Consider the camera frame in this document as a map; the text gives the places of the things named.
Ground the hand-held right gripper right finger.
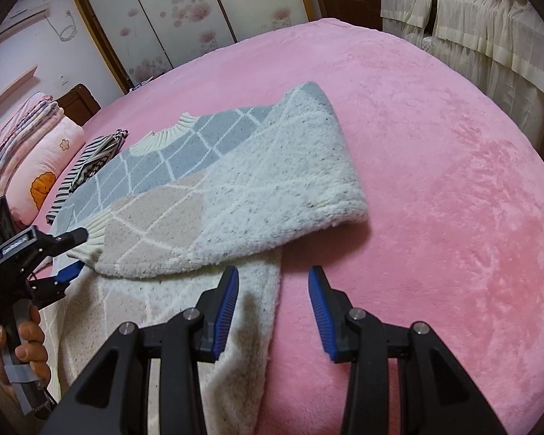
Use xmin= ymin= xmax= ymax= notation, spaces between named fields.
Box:
xmin=307 ymin=265 xmax=508 ymax=435

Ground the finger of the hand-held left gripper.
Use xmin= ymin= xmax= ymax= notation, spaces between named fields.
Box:
xmin=29 ymin=261 xmax=83 ymax=305
xmin=49 ymin=228 xmax=90 ymax=255

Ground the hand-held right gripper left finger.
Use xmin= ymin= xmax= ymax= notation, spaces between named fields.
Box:
xmin=38 ymin=265 xmax=241 ymax=435

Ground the fluffy grey beige blanket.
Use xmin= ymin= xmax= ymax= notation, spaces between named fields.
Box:
xmin=41 ymin=82 xmax=370 ymax=435

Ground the person's left hand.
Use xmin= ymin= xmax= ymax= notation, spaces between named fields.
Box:
xmin=0 ymin=306 xmax=51 ymax=400

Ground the striped folded cloth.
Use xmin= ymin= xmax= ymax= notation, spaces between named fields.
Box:
xmin=45 ymin=129 xmax=130 ymax=225

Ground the pink flower print pillow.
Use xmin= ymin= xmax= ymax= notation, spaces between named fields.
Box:
xmin=7 ymin=115 xmax=86 ymax=225

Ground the folded pink striped quilt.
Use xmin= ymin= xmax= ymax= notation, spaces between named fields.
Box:
xmin=0 ymin=92 xmax=64 ymax=200

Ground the wooden headboard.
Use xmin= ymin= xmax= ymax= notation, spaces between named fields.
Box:
xmin=54 ymin=84 xmax=103 ymax=126

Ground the pink plush blanket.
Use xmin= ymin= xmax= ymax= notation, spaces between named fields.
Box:
xmin=25 ymin=18 xmax=544 ymax=435

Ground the white air conditioner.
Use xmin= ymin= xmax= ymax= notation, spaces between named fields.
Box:
xmin=7 ymin=0 xmax=51 ymax=21

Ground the floral sliding door wardrobe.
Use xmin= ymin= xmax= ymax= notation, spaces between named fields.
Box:
xmin=70 ymin=0 xmax=313 ymax=94

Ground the cream ruffled furniture cover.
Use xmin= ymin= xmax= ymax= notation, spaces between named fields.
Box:
xmin=380 ymin=0 xmax=544 ymax=157

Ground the pink wall shelf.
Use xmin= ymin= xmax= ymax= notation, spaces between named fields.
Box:
xmin=0 ymin=66 xmax=39 ymax=112

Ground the white looped cable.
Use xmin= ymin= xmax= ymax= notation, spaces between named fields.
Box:
xmin=45 ymin=9 xmax=76 ymax=42

